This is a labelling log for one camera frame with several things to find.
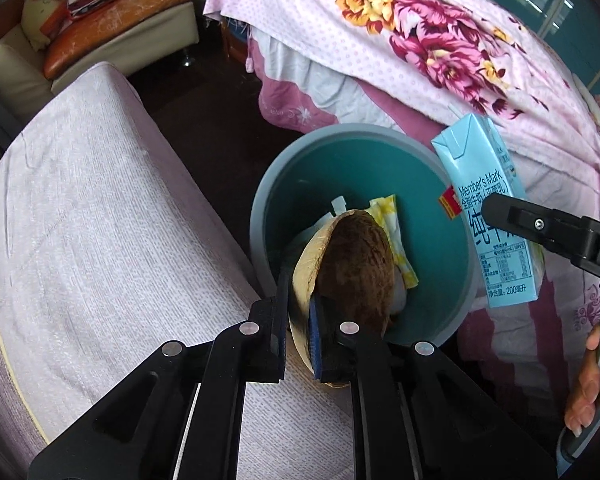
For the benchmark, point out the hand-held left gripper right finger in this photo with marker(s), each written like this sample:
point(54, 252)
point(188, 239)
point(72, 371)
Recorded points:
point(316, 340)

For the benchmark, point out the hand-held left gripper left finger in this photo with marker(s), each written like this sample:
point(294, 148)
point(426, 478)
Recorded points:
point(275, 340)

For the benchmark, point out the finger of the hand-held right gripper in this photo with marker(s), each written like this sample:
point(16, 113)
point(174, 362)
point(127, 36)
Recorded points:
point(535, 225)

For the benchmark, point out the light blue milk carton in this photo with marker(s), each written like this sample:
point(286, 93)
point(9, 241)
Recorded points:
point(480, 170)

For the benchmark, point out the brown coconut shell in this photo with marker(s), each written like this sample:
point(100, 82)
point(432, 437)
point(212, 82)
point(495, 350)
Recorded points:
point(355, 270)

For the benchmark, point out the teal plastic trash bin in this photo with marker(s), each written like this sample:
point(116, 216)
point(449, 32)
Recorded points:
point(430, 260)

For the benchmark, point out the yellow patterned paper napkin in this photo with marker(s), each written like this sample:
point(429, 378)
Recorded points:
point(387, 215)

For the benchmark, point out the person's right hand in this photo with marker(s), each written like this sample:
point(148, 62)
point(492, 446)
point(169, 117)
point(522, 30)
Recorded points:
point(585, 390)

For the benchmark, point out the grey fabric mattress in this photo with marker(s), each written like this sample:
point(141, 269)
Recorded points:
point(105, 210)

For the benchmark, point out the pink floral bed sheet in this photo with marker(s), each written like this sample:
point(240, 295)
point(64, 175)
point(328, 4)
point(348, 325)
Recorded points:
point(405, 25)

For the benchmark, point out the white and pink quilt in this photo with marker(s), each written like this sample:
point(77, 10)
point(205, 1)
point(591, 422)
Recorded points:
point(300, 95)

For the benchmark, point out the cream leather sofa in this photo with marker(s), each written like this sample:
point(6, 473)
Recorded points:
point(145, 40)

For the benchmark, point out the orange seat cushion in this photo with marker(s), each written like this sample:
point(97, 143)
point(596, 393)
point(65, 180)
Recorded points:
point(120, 15)

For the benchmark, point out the yellow printed pillow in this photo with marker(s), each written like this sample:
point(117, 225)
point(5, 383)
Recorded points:
point(42, 15)

